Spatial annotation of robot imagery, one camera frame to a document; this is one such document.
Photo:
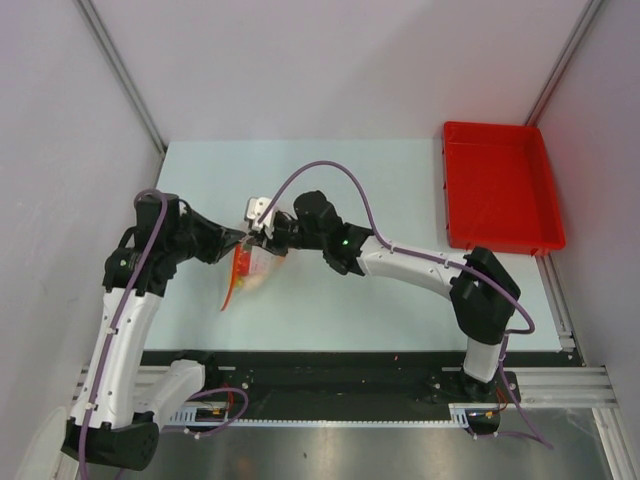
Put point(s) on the clear zip top bag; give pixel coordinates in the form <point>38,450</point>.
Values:
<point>251,267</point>

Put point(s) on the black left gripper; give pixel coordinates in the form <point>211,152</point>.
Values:
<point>218,237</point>

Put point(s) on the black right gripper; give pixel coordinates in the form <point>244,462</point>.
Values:
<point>273,244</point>

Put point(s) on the red plastic tray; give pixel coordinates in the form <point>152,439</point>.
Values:
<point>499,189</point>

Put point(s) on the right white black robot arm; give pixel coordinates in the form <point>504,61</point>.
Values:
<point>478,286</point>

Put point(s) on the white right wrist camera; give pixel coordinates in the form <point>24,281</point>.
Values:
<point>259,214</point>

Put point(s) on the aluminium frame rail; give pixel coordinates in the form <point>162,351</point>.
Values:
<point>565,387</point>

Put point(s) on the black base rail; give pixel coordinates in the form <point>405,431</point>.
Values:
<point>333,386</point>

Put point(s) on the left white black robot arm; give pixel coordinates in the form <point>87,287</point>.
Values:
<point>110,424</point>

